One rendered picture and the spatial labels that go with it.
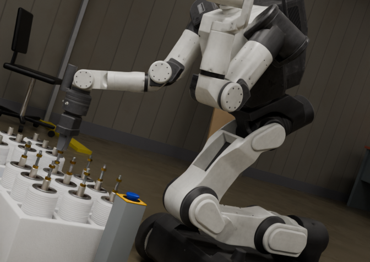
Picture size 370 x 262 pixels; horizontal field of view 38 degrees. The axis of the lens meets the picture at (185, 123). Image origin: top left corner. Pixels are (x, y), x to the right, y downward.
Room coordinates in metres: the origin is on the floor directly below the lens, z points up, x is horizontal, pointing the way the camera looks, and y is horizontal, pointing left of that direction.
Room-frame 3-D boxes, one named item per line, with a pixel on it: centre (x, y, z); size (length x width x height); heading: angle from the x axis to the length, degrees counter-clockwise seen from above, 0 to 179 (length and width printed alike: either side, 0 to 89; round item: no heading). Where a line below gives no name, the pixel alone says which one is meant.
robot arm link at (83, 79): (1.82, 0.39, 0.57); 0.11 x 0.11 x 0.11; 8
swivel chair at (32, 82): (4.17, 1.25, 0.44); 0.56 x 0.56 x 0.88
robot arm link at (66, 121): (1.83, 0.38, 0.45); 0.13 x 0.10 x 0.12; 172
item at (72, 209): (1.64, 0.24, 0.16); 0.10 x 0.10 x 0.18
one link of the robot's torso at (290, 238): (1.97, -0.43, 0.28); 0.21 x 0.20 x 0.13; 124
